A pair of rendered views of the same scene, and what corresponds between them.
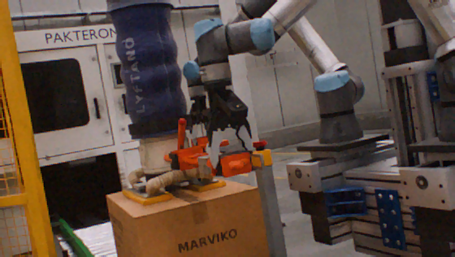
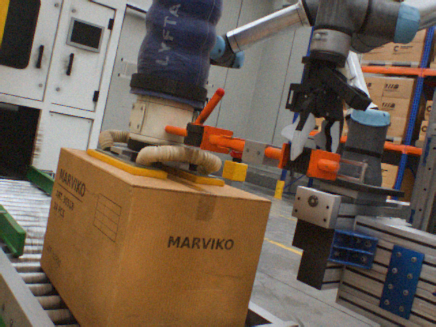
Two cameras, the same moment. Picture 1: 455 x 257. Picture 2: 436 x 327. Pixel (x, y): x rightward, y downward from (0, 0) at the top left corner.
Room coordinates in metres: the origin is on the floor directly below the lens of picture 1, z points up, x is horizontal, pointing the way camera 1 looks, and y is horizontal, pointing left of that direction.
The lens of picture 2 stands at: (0.41, 0.38, 1.09)
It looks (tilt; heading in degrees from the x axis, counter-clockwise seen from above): 3 degrees down; 347
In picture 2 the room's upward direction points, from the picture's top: 12 degrees clockwise
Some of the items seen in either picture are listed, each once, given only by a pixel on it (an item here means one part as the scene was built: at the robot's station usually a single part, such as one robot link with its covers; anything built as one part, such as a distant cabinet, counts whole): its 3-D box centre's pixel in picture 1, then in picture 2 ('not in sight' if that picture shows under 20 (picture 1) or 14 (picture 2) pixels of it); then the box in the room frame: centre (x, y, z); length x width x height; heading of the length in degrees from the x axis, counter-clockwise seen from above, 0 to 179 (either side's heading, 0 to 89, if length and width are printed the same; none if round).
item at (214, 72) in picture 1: (214, 74); (328, 46); (1.23, 0.01, 1.30); 0.08 x 0.08 x 0.05
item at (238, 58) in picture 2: not in sight; (226, 56); (2.05, 0.03, 1.38); 0.11 x 0.11 x 0.08; 59
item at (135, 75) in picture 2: (161, 124); (169, 88); (1.77, 0.24, 1.19); 0.23 x 0.23 x 0.04
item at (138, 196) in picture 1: (145, 190); (124, 157); (1.73, 0.33, 0.97); 0.34 x 0.10 x 0.05; 23
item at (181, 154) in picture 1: (188, 158); (208, 137); (1.54, 0.14, 1.08); 0.10 x 0.08 x 0.06; 113
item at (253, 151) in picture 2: (213, 163); (263, 153); (1.34, 0.06, 1.07); 0.07 x 0.07 x 0.04; 23
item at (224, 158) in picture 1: (230, 163); (308, 161); (1.21, 0.01, 1.08); 0.08 x 0.07 x 0.05; 23
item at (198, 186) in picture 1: (195, 179); (180, 166); (1.81, 0.15, 0.97); 0.34 x 0.10 x 0.05; 23
